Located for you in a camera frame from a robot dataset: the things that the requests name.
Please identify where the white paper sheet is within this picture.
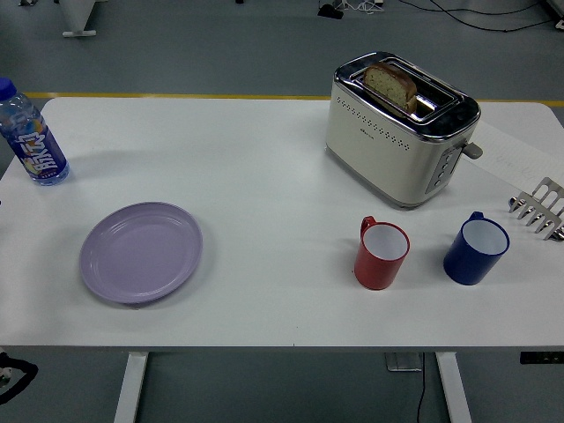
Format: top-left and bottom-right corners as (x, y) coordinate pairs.
(461, 120), (564, 187)

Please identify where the bread slice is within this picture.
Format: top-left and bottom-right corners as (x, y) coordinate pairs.
(362, 61), (419, 114)

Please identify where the black cable on floor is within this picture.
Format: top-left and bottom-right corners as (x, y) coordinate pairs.
(427, 0), (564, 33)

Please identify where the white cable bundle on floor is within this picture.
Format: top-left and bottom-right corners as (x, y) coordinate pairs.
(342, 0), (385, 13)

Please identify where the lilac plate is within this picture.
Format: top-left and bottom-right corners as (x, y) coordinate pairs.
(78, 201), (204, 306)

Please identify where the red cup with white inside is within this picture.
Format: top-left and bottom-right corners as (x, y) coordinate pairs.
(353, 215), (412, 292)

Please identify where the cream and chrome toaster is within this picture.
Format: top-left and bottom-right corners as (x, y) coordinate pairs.
(324, 51), (484, 211)

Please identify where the silver metal toast rack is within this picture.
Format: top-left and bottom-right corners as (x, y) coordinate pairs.
(508, 176), (564, 241)

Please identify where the black cable under table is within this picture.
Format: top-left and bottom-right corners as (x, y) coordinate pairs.
(413, 369), (429, 423)

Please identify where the clear bottle with blue label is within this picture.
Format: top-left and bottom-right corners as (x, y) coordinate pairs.
(0, 78), (71, 187)

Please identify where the grey box under table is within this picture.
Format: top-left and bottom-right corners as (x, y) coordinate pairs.
(384, 352), (425, 374)

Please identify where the blue cup with white inside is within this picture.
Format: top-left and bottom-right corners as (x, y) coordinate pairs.
(442, 211), (511, 286)

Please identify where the black table control panel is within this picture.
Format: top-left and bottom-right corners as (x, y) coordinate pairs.
(519, 351), (564, 366)

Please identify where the white table leg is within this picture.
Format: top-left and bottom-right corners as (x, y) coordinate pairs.
(434, 352), (473, 423)
(113, 352), (149, 423)

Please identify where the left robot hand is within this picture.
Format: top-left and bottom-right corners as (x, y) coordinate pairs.
(0, 351), (40, 405)

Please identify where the white stand base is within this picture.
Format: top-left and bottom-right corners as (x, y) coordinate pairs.
(60, 0), (99, 39)

